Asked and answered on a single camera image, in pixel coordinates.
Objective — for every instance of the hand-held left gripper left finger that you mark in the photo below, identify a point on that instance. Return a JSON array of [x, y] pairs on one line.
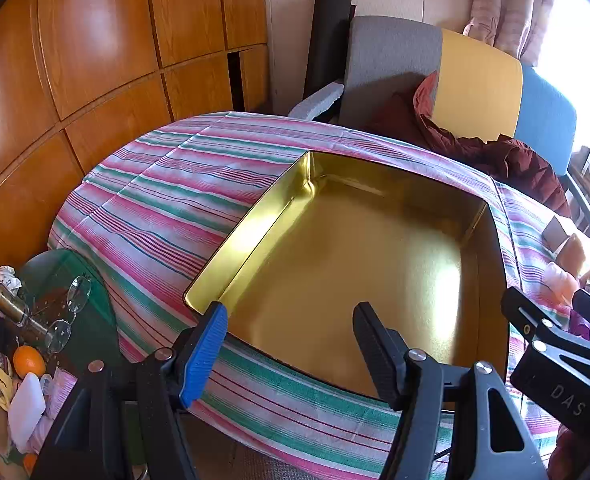
[[210, 350]]

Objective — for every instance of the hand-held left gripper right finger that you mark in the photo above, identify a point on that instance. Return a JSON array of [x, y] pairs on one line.
[[375, 355]]

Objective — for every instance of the pink plastic bottle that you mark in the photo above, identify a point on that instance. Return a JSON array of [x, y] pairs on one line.
[[560, 282]]

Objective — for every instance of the large yellow sponge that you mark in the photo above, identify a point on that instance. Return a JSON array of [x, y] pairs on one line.
[[572, 255]]

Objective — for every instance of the small cardboard box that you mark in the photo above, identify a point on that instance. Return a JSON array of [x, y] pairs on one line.
[[557, 232]]

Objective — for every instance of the gold metal tin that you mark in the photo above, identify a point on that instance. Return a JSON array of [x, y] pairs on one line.
[[350, 260]]

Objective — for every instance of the green glass side table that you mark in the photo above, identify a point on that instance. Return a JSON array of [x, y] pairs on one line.
[[90, 330]]

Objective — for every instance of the eyeglasses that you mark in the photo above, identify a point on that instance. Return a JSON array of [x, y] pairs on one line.
[[59, 335]]

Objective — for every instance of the striped tablecloth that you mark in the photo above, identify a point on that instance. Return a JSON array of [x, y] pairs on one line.
[[150, 200]]

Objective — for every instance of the maroon puffer jacket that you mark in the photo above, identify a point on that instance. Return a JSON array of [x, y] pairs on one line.
[[475, 155]]

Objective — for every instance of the orange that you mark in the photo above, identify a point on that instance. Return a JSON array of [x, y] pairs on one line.
[[29, 361], [30, 462]]

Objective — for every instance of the white packet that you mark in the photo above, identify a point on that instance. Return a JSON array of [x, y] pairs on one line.
[[25, 405]]

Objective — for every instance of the glass bottle with gold cap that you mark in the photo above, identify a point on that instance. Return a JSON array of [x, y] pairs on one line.
[[5, 302]]

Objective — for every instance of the white crumpled paper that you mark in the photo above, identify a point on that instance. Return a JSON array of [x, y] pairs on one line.
[[7, 277]]

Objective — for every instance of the grey yellow blue armchair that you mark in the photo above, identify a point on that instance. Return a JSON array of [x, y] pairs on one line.
[[475, 85]]

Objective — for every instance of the window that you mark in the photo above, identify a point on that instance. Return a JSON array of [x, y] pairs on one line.
[[585, 60]]

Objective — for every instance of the patterned curtain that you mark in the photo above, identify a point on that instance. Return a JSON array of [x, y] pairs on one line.
[[505, 5]]

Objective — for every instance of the black rolled mat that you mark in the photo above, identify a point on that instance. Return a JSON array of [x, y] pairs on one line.
[[327, 45]]

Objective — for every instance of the wooden wardrobe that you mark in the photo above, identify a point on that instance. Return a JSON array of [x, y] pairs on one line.
[[100, 35]]

